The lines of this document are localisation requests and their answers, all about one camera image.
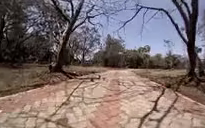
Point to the bare leaning tree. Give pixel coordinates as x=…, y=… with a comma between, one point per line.
x=62, y=55

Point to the bare dark-trunk tree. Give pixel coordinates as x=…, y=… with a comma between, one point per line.
x=191, y=56

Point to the dry grass with fallen leaves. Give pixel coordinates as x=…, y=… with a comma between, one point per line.
x=13, y=78

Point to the dry grass field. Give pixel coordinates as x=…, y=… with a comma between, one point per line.
x=163, y=74

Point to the wood of trees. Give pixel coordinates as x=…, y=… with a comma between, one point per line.
x=115, y=53

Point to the red brick path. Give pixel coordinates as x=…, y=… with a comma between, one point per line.
x=103, y=100

